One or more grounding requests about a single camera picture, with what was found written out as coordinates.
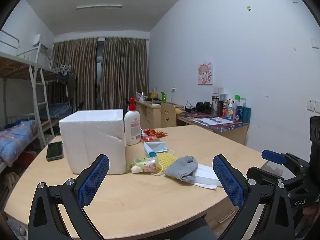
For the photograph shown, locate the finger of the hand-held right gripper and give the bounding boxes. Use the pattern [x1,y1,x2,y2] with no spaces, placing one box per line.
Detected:
[262,149,310,178]
[246,166,305,193]

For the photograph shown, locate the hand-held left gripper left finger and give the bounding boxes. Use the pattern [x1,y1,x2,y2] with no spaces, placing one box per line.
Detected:
[28,154,110,240]

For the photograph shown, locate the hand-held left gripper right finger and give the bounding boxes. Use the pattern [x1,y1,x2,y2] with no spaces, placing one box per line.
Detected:
[212,154,295,240]

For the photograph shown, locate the white tissue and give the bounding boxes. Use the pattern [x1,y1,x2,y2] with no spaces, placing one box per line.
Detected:
[194,164,223,190]

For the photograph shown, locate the white foam box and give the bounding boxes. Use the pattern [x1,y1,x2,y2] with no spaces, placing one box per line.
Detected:
[59,109,126,175]

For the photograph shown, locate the grey sock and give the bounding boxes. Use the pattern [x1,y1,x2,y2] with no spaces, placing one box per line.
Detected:
[164,156,198,182]

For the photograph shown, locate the yellow foam net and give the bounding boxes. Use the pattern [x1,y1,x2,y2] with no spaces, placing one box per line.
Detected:
[156,153,178,172]

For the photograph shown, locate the stack of blue face masks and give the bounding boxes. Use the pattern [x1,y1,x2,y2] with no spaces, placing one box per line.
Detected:
[143,141,175,158]

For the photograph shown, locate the person's right hand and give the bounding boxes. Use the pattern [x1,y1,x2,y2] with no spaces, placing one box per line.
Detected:
[302,204,319,216]

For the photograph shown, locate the black smartphone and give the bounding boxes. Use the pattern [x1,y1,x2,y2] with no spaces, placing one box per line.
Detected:
[46,141,63,161]

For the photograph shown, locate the desk with patterned cover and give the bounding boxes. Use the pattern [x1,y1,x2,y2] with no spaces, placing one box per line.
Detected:
[176,111,250,145]

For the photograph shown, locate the cluster of toiletry bottles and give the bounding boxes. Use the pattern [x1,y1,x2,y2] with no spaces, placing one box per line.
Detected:
[222,94,252,123]

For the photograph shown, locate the printed paper sheet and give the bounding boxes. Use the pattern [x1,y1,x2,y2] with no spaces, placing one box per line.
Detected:
[192,117,234,125]

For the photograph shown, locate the white lotion pump bottle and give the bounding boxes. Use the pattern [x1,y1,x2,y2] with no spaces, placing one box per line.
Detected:
[124,97,142,145]

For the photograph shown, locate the red cloth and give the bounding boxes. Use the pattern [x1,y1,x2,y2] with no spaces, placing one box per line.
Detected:
[15,151,35,170]

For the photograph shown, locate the black headphones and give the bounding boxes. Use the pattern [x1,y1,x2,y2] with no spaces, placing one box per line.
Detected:
[196,101,212,113]

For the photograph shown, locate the blue plaid bedding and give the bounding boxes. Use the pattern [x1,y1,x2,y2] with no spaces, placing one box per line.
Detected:
[47,102,73,120]

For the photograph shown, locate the wooden desk with drawers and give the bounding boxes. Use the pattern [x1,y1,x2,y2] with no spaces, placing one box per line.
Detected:
[135,100,184,129]

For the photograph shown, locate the blue orange plaid blanket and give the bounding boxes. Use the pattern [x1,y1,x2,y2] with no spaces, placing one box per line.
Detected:
[0,119,38,167]

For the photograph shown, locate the wooden smiley face chair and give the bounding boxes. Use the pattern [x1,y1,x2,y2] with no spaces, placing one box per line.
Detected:
[160,102,177,128]

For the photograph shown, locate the white bed ladder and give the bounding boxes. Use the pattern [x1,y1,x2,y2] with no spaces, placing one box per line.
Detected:
[29,65,54,148]

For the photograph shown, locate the hanging dark clothes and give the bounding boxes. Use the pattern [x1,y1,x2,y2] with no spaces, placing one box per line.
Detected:
[57,72,77,98]

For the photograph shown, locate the brown curtain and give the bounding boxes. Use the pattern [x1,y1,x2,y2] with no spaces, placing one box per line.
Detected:
[51,38,98,110]
[100,37,150,110]

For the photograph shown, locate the white metal bunk bed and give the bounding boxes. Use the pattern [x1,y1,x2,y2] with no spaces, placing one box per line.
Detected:
[0,30,57,173]

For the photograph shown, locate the white air conditioner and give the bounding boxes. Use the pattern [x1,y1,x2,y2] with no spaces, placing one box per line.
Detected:
[32,34,49,50]

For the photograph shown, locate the ceiling tube light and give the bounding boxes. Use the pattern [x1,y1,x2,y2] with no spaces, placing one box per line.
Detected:
[76,4,122,10]

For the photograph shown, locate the white wall socket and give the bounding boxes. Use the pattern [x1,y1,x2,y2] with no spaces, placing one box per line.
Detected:
[307,99,320,113]

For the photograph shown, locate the cartoon wall poster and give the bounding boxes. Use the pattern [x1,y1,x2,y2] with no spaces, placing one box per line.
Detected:
[197,62,214,85]

